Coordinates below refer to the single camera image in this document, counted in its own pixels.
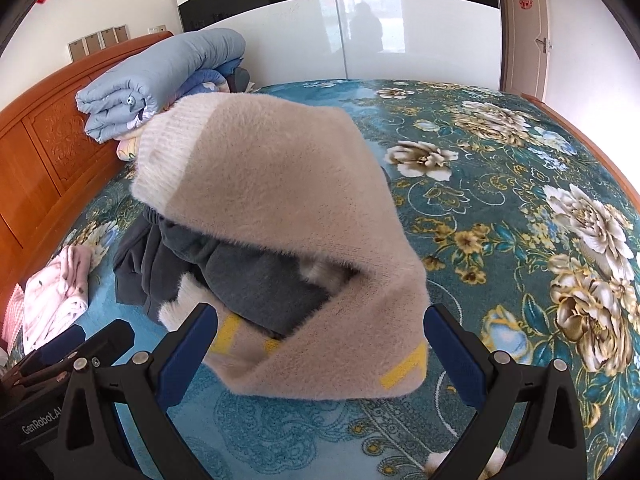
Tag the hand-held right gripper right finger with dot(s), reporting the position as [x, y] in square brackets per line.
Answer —
[452, 357]

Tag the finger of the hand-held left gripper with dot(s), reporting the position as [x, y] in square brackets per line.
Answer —
[60, 341]
[109, 341]

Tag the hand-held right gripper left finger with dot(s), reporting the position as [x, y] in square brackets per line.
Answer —
[186, 357]

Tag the beige fuzzy printed sweater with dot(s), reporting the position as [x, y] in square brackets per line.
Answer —
[280, 200]

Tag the pink printed folded cloth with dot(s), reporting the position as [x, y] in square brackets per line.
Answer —
[55, 295]

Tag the pink knitted cloth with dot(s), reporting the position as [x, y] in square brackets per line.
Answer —
[11, 315]

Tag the black garment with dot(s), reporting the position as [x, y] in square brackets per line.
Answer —
[132, 265]

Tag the dark grey pants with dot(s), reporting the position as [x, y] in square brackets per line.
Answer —
[255, 280]

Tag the white fluffy cloth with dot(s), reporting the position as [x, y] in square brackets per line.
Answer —
[492, 465]

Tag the teal floral bed blanket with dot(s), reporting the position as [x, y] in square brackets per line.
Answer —
[500, 220]

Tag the carved wooden headboard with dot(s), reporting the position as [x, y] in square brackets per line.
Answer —
[45, 160]

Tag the floral patterned pillow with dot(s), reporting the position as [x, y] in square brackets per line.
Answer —
[129, 146]

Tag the light blue folded quilt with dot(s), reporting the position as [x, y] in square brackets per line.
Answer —
[165, 70]

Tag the blue printed quilt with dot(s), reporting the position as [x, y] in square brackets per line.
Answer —
[210, 79]

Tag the dark cloth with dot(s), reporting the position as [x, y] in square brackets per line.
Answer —
[242, 79]

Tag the cream room door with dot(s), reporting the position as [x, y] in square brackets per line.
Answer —
[525, 55]

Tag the white and black glossy wardrobe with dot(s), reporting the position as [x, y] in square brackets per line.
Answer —
[300, 35]

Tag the wooden bed side rail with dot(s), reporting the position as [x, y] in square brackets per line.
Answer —
[595, 147]

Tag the beige wall switch panel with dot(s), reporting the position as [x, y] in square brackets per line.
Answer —
[123, 33]
[76, 50]
[109, 39]
[92, 44]

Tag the white wall socket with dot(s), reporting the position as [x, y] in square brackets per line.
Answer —
[158, 29]

